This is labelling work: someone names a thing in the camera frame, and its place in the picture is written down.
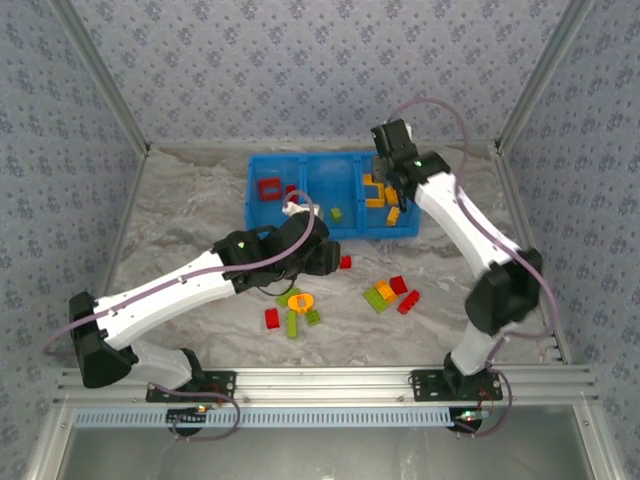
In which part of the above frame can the yellow orange rounded lego piece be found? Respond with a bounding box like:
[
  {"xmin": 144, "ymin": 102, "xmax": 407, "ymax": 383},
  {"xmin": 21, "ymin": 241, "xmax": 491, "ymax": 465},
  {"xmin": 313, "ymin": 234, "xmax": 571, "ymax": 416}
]
[{"xmin": 288, "ymin": 293, "xmax": 316, "ymax": 315}]

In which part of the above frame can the red lego window frame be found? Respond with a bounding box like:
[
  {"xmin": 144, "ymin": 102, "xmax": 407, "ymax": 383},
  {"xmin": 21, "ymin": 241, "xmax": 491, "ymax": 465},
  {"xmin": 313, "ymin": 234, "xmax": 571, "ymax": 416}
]
[{"xmin": 256, "ymin": 176, "xmax": 284, "ymax": 202}]

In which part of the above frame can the blue three-compartment plastic bin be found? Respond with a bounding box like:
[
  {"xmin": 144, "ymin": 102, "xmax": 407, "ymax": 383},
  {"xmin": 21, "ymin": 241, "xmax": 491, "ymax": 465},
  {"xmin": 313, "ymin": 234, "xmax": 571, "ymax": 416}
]
[{"xmin": 247, "ymin": 151, "xmax": 423, "ymax": 241}]

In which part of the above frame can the small black controller board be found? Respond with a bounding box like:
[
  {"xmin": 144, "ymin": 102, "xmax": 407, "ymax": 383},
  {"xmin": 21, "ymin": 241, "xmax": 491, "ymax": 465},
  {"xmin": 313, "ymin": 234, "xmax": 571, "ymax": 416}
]
[
  {"xmin": 166, "ymin": 406, "xmax": 210, "ymax": 427},
  {"xmin": 449, "ymin": 407, "xmax": 485, "ymax": 434}
]

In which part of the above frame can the grey metal sheet panel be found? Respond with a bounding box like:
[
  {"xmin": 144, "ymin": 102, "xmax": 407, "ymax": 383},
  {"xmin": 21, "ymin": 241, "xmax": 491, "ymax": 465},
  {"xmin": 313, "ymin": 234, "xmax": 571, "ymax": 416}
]
[{"xmin": 59, "ymin": 404, "xmax": 596, "ymax": 480}]

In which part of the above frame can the yellow orange lego window frame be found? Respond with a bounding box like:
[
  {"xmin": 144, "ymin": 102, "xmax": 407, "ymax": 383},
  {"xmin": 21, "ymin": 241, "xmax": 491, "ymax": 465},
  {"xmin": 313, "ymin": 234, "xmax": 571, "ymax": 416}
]
[{"xmin": 363, "ymin": 183, "xmax": 387, "ymax": 209}]

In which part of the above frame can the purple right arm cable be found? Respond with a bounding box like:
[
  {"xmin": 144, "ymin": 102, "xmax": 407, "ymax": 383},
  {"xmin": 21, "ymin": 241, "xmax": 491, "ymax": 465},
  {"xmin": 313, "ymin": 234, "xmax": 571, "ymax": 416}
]
[{"xmin": 389, "ymin": 98, "xmax": 557, "ymax": 371}]

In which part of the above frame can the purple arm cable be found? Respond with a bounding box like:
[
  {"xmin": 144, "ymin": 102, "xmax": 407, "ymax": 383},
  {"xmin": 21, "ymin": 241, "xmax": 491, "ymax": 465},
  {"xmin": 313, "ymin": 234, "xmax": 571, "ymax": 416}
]
[
  {"xmin": 389, "ymin": 98, "xmax": 557, "ymax": 371},
  {"xmin": 42, "ymin": 188, "xmax": 317, "ymax": 357}
]

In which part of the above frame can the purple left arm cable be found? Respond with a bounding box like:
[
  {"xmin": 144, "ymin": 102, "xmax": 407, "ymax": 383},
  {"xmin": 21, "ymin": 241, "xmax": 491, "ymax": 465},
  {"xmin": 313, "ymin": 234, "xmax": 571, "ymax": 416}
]
[{"xmin": 42, "ymin": 188, "xmax": 317, "ymax": 357}]

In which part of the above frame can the aluminium table edge rail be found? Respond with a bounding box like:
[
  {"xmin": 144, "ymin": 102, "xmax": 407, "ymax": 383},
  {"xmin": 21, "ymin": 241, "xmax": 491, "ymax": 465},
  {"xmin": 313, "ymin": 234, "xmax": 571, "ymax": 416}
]
[
  {"xmin": 492, "ymin": 144, "xmax": 631, "ymax": 480},
  {"xmin": 22, "ymin": 147, "xmax": 154, "ymax": 480}
]

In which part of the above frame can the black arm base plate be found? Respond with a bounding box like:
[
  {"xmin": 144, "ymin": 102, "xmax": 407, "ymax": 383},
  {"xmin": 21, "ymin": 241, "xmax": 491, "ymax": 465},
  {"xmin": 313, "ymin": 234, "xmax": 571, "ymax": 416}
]
[
  {"xmin": 410, "ymin": 368, "xmax": 504, "ymax": 404},
  {"xmin": 145, "ymin": 368, "xmax": 237, "ymax": 404}
]

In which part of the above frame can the aluminium frame post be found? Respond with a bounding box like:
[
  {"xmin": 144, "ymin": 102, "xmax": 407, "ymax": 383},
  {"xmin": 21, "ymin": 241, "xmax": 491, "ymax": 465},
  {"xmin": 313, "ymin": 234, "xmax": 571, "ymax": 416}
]
[
  {"xmin": 48, "ymin": 0, "xmax": 153, "ymax": 156},
  {"xmin": 494, "ymin": 0, "xmax": 599, "ymax": 151}
]

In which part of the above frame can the slotted grey cable duct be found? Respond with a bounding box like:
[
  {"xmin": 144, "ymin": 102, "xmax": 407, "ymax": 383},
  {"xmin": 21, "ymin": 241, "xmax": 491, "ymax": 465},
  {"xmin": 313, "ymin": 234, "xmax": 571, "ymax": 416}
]
[{"xmin": 73, "ymin": 405, "xmax": 457, "ymax": 430}]

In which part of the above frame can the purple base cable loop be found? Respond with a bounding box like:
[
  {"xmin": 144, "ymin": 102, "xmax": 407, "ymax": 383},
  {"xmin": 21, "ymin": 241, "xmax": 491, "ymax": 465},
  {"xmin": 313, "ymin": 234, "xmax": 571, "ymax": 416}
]
[
  {"xmin": 149, "ymin": 382, "xmax": 242, "ymax": 442},
  {"xmin": 457, "ymin": 369, "xmax": 514, "ymax": 439}
]

